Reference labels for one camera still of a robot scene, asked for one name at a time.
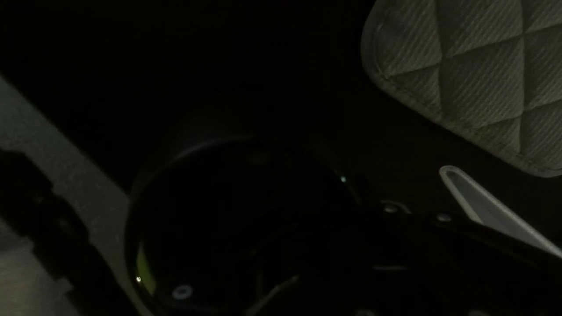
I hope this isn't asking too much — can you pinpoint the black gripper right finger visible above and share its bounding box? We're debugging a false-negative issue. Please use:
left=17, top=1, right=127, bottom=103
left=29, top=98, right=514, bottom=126
left=350, top=201, right=562, bottom=316

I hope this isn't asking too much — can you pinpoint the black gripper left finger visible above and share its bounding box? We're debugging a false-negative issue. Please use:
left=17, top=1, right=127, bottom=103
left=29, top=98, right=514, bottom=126
left=0, top=148, right=127, bottom=316

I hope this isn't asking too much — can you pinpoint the black mug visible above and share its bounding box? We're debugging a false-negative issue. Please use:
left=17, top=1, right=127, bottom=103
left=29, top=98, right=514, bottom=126
left=126, top=115, right=364, bottom=316

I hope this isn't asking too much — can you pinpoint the grey quilted pot holder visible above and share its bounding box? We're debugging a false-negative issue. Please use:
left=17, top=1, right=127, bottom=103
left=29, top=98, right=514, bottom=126
left=363, top=0, right=562, bottom=177

